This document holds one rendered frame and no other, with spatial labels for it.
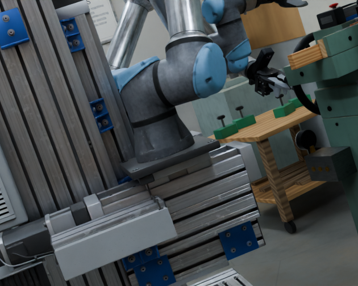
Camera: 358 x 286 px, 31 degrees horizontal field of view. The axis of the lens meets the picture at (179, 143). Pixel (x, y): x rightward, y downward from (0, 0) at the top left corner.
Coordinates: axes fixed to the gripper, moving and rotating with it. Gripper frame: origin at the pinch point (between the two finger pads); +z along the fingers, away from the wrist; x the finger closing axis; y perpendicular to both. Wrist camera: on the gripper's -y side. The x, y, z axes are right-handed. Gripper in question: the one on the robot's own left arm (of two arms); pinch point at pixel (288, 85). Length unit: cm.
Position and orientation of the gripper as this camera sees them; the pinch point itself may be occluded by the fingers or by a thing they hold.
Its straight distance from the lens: 223.9
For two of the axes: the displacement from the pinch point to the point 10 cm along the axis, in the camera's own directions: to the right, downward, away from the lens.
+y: 0.3, 8.5, 5.3
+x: -8.5, 2.9, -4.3
